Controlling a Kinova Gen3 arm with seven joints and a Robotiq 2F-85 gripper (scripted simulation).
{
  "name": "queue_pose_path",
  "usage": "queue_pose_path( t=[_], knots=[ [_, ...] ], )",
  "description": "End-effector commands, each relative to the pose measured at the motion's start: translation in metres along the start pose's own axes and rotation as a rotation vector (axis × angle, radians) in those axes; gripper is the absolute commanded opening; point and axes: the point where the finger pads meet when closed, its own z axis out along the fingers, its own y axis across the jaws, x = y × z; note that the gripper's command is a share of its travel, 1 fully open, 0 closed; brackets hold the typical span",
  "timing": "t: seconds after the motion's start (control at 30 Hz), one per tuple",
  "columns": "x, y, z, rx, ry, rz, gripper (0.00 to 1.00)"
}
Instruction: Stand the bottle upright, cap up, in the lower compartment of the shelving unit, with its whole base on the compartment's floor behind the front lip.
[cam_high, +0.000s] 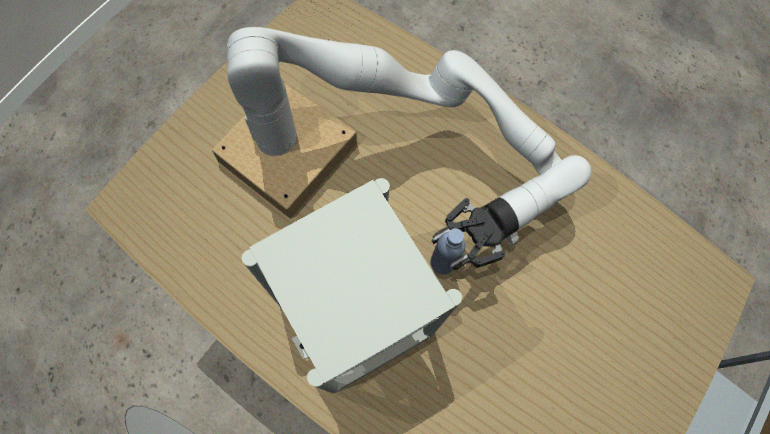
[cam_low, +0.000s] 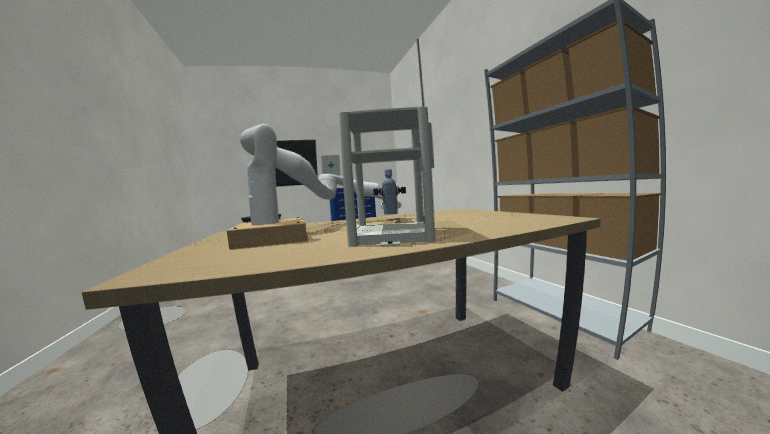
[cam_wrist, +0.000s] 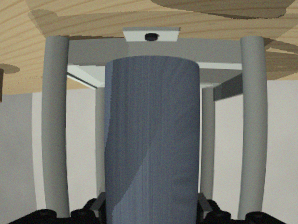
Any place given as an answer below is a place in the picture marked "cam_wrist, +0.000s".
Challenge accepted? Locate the blue-grey cylinder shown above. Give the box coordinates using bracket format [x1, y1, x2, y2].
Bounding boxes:
[104, 55, 200, 224]

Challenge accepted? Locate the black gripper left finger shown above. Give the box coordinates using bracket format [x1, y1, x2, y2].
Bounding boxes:
[8, 192, 107, 224]

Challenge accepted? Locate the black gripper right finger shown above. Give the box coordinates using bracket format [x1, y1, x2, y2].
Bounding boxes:
[196, 193, 286, 224]

